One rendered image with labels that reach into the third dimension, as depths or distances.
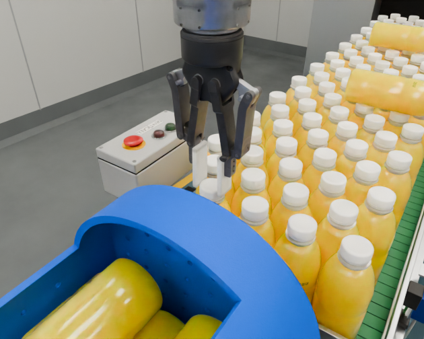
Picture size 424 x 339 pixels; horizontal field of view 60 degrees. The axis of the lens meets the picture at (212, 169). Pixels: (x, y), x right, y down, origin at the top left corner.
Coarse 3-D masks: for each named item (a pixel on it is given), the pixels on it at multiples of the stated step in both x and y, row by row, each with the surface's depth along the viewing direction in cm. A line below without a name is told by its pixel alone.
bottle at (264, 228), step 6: (240, 216) 54; (246, 222) 53; (252, 222) 52; (258, 222) 52; (264, 222) 53; (270, 222) 54; (252, 228) 53; (258, 228) 53; (264, 228) 53; (270, 228) 54; (264, 234) 53; (270, 234) 54; (270, 240) 54
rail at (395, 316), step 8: (416, 240) 64; (416, 248) 63; (416, 256) 61; (408, 264) 61; (408, 272) 59; (408, 280) 57; (400, 288) 58; (400, 296) 55; (400, 304) 54; (392, 312) 55; (400, 312) 53; (392, 320) 52; (392, 328) 51; (392, 336) 50
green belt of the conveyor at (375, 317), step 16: (416, 192) 89; (416, 208) 84; (400, 224) 80; (416, 224) 80; (400, 240) 76; (400, 256) 72; (384, 272) 69; (400, 272) 69; (384, 288) 66; (384, 304) 63; (368, 320) 60; (384, 320) 61; (368, 336) 58
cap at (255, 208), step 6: (246, 198) 54; (252, 198) 54; (258, 198) 54; (246, 204) 52; (252, 204) 52; (258, 204) 52; (264, 204) 52; (246, 210) 52; (252, 210) 51; (258, 210) 51; (264, 210) 52; (246, 216) 52; (252, 216) 52; (258, 216) 52; (264, 216) 52
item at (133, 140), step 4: (132, 136) 69; (136, 136) 69; (140, 136) 69; (124, 140) 68; (128, 140) 67; (132, 140) 67; (136, 140) 67; (140, 140) 67; (128, 144) 66; (132, 144) 66; (136, 144) 66
